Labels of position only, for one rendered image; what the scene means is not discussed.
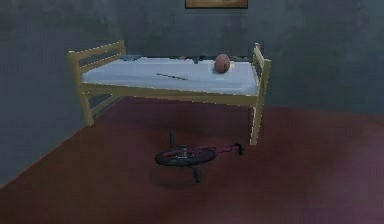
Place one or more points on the pale wooden bed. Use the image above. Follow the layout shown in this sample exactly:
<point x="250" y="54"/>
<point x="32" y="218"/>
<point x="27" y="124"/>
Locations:
<point x="173" y="76"/>

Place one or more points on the thin dark stick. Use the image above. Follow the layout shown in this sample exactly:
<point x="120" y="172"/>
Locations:
<point x="171" y="76"/>

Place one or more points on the red and black unicycle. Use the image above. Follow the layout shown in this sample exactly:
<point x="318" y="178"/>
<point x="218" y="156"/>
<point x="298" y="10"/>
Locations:
<point x="185" y="156"/>

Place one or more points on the brown basketball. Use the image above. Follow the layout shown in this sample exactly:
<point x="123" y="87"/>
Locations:
<point x="222" y="63"/>

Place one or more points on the brown framed picture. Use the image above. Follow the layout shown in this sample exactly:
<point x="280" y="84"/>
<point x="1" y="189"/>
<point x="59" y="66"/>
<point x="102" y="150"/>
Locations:
<point x="216" y="3"/>

